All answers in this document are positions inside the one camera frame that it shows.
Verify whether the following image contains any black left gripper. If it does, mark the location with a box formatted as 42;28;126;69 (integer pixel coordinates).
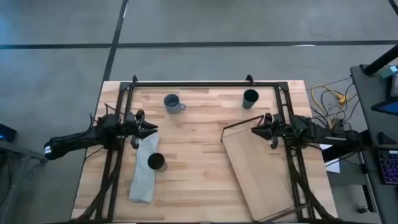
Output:
123;109;159;140

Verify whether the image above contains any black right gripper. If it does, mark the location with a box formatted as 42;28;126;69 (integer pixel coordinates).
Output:
251;112;292;141

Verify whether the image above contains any small black cup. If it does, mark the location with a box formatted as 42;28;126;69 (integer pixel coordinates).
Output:
147;152;168;172

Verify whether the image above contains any tall dark green cup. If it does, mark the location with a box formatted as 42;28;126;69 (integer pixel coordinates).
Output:
242;88;260;110

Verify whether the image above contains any grey ribbed mug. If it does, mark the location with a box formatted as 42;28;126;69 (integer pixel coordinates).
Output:
163;93;187;114

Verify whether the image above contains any wooden tray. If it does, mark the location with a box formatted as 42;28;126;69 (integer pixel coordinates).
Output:
220;114;312;222

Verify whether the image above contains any grey waffle cloth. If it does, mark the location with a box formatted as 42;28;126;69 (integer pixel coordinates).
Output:
128;131;160;203

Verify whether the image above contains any white paper sheet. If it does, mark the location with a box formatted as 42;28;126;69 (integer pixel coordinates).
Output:
318;143;341;174

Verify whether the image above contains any dark grey desk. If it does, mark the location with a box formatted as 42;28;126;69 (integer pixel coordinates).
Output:
349;63;398;224

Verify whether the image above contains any tablet with blue screen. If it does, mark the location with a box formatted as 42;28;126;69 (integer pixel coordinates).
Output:
371;99;398;116

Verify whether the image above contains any black keyboard with lit keys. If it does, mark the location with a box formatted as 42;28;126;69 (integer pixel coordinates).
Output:
378;149;398;185

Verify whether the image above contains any grey side table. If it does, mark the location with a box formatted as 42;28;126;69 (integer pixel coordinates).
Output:
0;139;50;224

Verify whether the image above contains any black pole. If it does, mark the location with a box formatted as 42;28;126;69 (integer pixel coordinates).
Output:
363;43;398;77

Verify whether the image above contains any teal box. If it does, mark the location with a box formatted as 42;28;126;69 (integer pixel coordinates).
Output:
379;65;398;79

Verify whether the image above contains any black device with blue light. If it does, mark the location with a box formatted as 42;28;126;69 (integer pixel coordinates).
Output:
0;123;17;143

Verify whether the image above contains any yellow cable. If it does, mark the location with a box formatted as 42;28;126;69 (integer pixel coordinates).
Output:
310;84;349;125

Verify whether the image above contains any black metal rig frame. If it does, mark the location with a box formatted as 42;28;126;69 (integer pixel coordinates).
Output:
71;74;340;224

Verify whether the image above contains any black triangular bracket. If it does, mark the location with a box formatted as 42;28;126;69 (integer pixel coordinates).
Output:
378;131;397;146

